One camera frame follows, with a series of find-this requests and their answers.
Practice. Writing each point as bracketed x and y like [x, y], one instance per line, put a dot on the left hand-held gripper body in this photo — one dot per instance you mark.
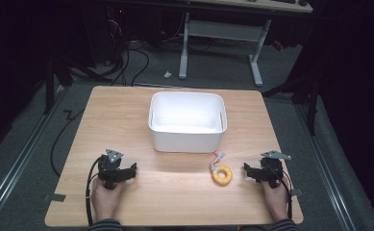
[110, 171]

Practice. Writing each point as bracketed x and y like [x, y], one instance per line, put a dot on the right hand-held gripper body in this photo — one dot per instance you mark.
[271, 171]

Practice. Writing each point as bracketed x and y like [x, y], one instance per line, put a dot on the person's left hand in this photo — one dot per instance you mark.
[106, 200]

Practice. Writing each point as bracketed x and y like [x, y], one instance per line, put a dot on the person's right hand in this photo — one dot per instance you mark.
[277, 202]

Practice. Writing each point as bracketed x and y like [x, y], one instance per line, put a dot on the grey tape piece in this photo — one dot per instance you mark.
[58, 197]
[297, 192]

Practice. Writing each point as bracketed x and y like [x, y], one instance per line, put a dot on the white plastic bin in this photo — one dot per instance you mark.
[187, 141]

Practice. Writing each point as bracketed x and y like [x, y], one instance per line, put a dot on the black stand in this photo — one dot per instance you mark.
[49, 86]
[311, 106]

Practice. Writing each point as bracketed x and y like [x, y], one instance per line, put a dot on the white paper scrap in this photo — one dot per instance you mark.
[167, 74]

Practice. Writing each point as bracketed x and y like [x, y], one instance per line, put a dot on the desk with white legs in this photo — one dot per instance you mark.
[223, 30]

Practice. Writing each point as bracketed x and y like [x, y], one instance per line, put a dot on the metal floor rail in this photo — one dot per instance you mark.
[325, 166]
[18, 160]

